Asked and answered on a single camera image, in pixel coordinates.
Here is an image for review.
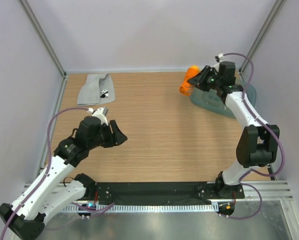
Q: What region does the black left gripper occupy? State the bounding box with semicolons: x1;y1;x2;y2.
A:
87;119;127;150

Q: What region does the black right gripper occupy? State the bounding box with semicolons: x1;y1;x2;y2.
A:
187;66;222;93

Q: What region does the orange yellow grey giraffe towel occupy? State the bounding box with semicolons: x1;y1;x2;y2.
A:
178;64;201;97

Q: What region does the light grey panda towel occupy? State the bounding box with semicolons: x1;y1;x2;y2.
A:
76;73;116;107

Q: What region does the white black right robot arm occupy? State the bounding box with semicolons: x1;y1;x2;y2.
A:
184;61;280;199

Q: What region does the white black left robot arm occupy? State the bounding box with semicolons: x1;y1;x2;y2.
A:
0;116;128;240

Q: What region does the teal transparent plastic tub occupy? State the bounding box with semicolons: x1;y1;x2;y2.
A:
189;79;257;119

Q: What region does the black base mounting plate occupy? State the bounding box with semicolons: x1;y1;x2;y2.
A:
90;181;245;206

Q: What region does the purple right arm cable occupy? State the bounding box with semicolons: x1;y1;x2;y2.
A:
214;52;288;220

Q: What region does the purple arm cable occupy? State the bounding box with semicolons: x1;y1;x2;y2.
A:
0;106;115;240
214;52;288;220

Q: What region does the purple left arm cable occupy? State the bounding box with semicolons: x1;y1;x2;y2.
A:
0;106;115;240

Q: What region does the white slotted cable duct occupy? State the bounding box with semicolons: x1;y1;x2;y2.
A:
60;202;219;214

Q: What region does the right aluminium corner post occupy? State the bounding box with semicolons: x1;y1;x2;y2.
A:
238;0;287;75

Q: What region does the aluminium corner post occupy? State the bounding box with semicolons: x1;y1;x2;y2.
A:
18;0;66;78
238;0;287;75

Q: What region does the aluminium frame rail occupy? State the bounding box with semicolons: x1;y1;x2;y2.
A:
26;180;292;208

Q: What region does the left aluminium corner post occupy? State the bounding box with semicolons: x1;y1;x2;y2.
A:
18;0;66;78

